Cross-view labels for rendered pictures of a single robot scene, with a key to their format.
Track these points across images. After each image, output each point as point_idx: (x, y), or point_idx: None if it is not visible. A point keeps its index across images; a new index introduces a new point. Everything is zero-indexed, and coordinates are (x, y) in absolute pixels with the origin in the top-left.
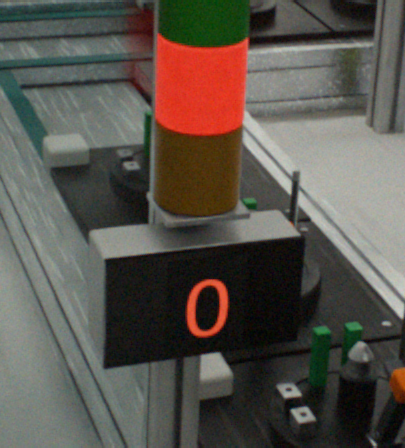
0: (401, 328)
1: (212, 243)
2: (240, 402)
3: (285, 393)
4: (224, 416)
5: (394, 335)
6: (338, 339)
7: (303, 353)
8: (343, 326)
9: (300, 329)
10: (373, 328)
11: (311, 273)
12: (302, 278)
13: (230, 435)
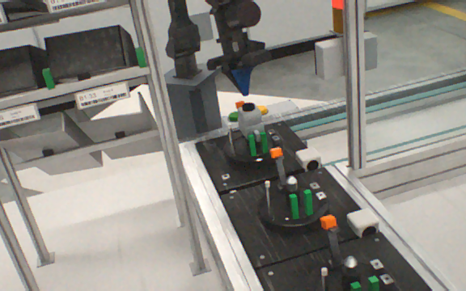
0: (263, 272)
1: (340, 37)
2: (342, 218)
3: (322, 192)
4: (348, 211)
5: (268, 266)
6: (298, 259)
7: (315, 248)
8: (294, 270)
9: (317, 264)
10: (278, 270)
11: (312, 287)
12: (318, 284)
13: (344, 203)
